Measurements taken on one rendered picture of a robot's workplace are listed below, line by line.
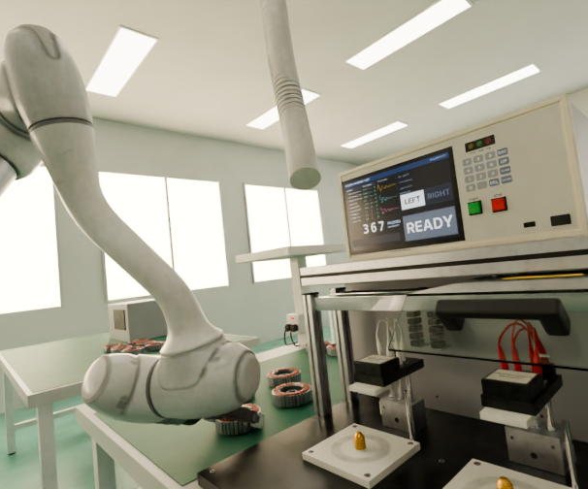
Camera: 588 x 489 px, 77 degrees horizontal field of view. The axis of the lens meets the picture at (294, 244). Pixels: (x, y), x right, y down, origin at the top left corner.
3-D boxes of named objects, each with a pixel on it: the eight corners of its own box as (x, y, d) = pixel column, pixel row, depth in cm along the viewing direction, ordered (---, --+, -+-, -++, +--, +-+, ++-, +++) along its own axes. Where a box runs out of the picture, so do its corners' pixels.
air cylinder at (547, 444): (565, 476, 54) (559, 438, 54) (508, 461, 59) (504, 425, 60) (573, 462, 57) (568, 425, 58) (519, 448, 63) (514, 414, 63)
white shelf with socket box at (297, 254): (301, 368, 138) (287, 245, 141) (245, 357, 165) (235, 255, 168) (359, 346, 161) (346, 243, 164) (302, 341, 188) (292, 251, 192)
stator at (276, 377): (306, 377, 124) (304, 366, 124) (295, 388, 113) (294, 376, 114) (275, 377, 127) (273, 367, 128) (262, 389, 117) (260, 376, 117)
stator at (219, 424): (245, 439, 82) (244, 422, 82) (206, 434, 87) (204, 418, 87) (271, 418, 92) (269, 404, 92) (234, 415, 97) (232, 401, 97)
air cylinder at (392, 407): (414, 434, 72) (410, 405, 72) (382, 425, 77) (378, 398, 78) (427, 425, 75) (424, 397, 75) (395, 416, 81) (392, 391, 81)
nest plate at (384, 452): (370, 489, 56) (369, 480, 56) (302, 459, 67) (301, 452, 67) (420, 449, 66) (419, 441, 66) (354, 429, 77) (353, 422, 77)
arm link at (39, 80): (112, 119, 66) (84, 146, 75) (83, 20, 66) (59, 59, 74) (26, 114, 56) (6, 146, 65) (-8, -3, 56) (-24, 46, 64)
